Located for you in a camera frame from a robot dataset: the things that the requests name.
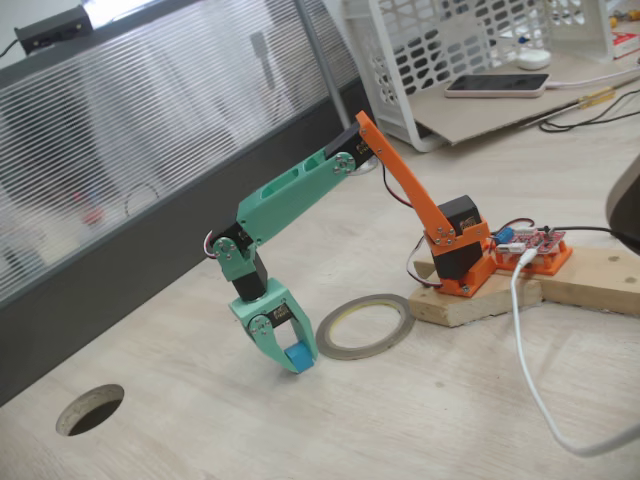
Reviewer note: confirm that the green gripper with servo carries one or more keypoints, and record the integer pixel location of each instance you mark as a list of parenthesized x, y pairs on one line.
[(270, 304)]

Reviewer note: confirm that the small blue cube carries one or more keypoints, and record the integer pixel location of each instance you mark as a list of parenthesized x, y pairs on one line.
[(300, 357)]

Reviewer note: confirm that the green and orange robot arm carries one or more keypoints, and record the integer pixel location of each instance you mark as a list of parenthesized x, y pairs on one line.
[(285, 200)]

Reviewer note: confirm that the silver round metal foot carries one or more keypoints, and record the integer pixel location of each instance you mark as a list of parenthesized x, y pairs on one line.
[(365, 171)]

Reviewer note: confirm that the rectangular wooden base block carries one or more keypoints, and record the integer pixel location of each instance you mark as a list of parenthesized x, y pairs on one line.
[(475, 305)]

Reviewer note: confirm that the dark frosted desk partition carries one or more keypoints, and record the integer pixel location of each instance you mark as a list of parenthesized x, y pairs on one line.
[(150, 125)]

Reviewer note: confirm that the red controller board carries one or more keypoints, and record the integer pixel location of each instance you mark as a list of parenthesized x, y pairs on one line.
[(530, 239)]

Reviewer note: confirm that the brown cardboard sheet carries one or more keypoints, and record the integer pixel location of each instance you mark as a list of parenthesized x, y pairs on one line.
[(475, 115)]

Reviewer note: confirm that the long wooden plank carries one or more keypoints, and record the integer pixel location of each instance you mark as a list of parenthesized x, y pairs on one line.
[(595, 280)]

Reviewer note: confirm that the white plastic lattice basket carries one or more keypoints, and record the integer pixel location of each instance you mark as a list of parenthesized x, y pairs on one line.
[(435, 50)]

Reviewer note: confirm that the smartphone in pink case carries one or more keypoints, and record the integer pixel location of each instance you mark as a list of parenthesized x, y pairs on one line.
[(495, 86)]

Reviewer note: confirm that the dark grey rounded object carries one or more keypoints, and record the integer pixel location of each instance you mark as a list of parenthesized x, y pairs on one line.
[(627, 210)]

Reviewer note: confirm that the white earbuds case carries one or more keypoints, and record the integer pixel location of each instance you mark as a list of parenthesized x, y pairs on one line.
[(533, 60)]

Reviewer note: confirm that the black box on partition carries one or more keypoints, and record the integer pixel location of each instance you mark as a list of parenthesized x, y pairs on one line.
[(55, 27)]

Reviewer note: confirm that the orange board mount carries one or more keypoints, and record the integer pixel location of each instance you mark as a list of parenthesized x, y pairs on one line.
[(555, 263)]

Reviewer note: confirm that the silver partition post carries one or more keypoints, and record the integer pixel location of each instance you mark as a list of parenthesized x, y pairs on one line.
[(320, 55)]

